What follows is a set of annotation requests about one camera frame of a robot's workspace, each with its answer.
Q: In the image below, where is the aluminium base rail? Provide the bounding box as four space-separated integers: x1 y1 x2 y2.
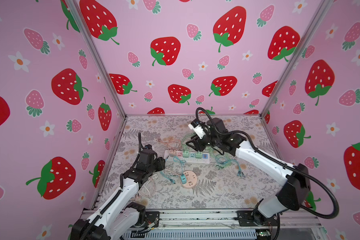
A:
70 204 329 240

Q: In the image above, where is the aluminium frame corner post left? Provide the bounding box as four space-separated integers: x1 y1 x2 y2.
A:
66 0 127 120

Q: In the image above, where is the white multicolour power strip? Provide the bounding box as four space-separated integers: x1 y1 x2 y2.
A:
164 150 211 165

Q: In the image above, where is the white power strip cord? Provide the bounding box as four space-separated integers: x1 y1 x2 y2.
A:
136 167 169 200

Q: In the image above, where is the pink USB charger plug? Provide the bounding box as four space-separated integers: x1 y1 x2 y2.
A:
169 150 177 157

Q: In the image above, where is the aluminium frame corner post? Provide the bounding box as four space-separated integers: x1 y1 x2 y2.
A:
260 0 333 120
66 0 127 120

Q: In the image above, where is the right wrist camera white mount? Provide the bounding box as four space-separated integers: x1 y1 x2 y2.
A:
188 120 206 139

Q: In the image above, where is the teal cable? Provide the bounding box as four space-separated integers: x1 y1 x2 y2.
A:
213 154 246 178
158 155 187 184

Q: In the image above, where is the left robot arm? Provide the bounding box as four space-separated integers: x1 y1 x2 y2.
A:
70 133 166 240

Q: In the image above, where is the pink charging cable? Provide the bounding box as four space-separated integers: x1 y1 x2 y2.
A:
158 134 182 150

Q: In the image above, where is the teal charger plug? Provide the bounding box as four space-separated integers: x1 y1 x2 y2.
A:
181 174 187 185

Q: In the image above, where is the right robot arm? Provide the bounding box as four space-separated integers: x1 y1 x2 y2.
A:
186 107 340 226

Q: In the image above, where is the aluminium frame corner post right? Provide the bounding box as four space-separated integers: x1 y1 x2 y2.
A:
260 0 333 120

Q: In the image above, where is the round pink power socket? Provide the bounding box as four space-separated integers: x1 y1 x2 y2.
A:
180 171 198 189

